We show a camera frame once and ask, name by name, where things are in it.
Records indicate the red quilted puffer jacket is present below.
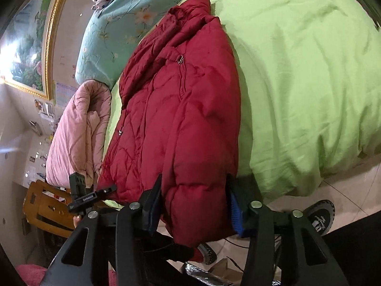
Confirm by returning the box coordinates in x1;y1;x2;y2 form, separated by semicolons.
97;0;240;249

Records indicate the red fuzzy sweater forearm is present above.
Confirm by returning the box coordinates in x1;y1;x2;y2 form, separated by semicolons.
15;264;118;285

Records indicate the person's left hand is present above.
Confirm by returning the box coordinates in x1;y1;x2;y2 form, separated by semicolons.
73;215;82;229

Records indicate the wooden chair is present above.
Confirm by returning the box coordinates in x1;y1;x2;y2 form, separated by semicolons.
23;180;74;238

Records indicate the pink quilted comforter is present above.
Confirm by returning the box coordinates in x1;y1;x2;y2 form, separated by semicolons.
46;79;112;188

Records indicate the teal floral duvet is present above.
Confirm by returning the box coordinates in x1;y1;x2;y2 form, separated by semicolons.
75;0;181;88

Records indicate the gold framed landscape painting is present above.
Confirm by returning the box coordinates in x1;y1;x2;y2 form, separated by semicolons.
1;0;66;100

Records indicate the lime green bed sheet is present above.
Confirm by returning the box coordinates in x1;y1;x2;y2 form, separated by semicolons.
102;0;381;209

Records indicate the wall calendar poster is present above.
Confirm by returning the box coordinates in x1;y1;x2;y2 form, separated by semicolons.
55;82;77;108

